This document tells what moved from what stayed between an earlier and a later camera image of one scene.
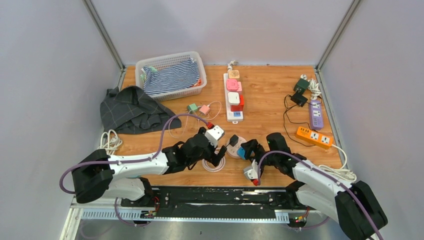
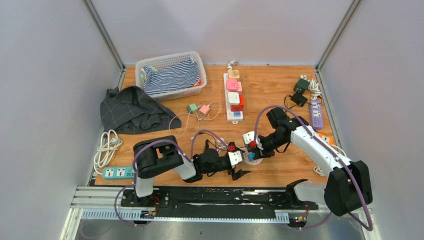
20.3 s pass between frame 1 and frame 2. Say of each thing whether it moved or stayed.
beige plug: stayed
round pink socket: moved
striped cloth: stayed
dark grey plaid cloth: stayed
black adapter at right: stayed
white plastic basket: stayed
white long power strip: stayed
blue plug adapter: moved
